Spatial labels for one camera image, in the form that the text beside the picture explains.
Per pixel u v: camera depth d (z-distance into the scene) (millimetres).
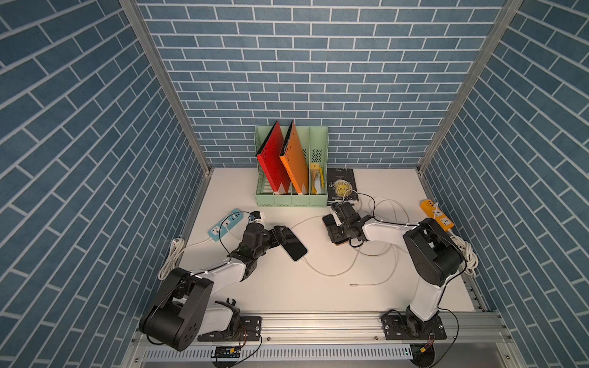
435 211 976
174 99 927
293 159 888
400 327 723
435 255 494
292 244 914
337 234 880
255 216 801
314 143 1058
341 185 1114
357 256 908
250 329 733
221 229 913
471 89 892
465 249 889
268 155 875
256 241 692
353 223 748
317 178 1116
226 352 720
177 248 912
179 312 417
